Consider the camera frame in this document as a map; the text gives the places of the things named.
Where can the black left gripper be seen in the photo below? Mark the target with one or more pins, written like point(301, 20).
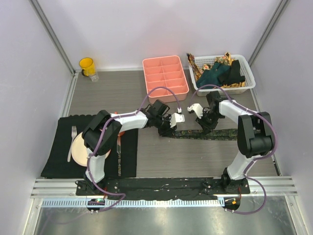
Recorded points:
point(167, 131)

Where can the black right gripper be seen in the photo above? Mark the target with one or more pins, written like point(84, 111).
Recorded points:
point(207, 127)

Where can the dark patterned necktie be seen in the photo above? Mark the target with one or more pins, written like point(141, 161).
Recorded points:
point(213, 135)

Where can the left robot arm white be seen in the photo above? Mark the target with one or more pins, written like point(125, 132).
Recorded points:
point(102, 132)

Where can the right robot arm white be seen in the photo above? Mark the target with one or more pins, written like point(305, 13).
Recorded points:
point(255, 137)

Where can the orange mug white inside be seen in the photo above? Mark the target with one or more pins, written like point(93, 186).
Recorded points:
point(121, 133)

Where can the teal green tie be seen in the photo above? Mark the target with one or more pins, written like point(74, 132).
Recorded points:
point(211, 76)

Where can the black tie in basket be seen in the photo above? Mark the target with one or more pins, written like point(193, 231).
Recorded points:
point(232, 74)

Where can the pink divided organizer tray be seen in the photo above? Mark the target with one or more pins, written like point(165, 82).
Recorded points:
point(166, 71)

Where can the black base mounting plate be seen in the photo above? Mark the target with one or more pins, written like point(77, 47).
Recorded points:
point(163, 189)

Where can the white plastic basket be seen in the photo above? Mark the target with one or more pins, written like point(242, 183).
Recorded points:
point(245, 71)

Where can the clear small glass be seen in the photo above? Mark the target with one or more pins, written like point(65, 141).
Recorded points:
point(94, 77)

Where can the pink and cream plate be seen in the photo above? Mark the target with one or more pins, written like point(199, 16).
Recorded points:
point(78, 151)

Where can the silver fork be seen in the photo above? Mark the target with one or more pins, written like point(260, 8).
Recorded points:
point(73, 136)

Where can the yellow plastic cup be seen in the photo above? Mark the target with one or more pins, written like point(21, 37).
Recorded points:
point(88, 67)

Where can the black scalloped placemat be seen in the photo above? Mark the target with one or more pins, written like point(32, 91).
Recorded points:
point(58, 167)

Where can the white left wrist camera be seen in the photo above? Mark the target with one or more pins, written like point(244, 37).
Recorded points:
point(175, 119)

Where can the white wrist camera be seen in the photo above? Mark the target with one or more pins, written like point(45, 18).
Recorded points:
point(175, 119)
point(197, 109)

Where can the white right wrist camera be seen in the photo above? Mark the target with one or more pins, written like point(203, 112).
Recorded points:
point(197, 109)

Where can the knife with patterned handle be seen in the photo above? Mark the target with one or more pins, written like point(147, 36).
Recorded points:
point(119, 154)

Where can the aluminium frame rail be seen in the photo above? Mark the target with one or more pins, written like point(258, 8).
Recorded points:
point(61, 193)

